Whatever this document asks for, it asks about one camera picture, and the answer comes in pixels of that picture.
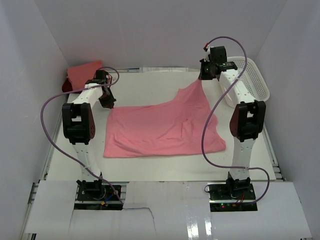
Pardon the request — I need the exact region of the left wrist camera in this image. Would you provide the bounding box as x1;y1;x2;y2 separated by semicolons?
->
93;69;112;85

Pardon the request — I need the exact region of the white plastic basket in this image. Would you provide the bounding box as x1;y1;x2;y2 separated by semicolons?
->
219;56;270;108

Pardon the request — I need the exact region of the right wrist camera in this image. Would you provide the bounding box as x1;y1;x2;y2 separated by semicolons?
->
203;45;227;65

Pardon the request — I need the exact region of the dark red folded t-shirt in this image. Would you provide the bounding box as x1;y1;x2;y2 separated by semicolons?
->
61;78;73;93

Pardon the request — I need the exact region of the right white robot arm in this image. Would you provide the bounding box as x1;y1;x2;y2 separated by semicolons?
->
199;57;266;200

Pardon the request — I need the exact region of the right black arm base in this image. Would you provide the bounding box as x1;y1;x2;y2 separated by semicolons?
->
204;183;258;213

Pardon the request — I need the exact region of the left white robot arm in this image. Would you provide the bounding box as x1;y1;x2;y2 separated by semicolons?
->
62;83;116;182

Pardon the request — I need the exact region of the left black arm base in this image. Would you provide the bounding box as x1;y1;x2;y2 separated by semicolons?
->
74;180;123;211

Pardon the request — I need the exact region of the pink t-shirt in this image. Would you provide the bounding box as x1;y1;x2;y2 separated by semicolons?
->
103;80;226;158

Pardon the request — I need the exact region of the coral folded t-shirt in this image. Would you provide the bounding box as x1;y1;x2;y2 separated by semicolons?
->
66;60;103;91

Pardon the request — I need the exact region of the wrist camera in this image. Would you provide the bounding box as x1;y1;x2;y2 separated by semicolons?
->
203;45;227;65
93;69;112;85

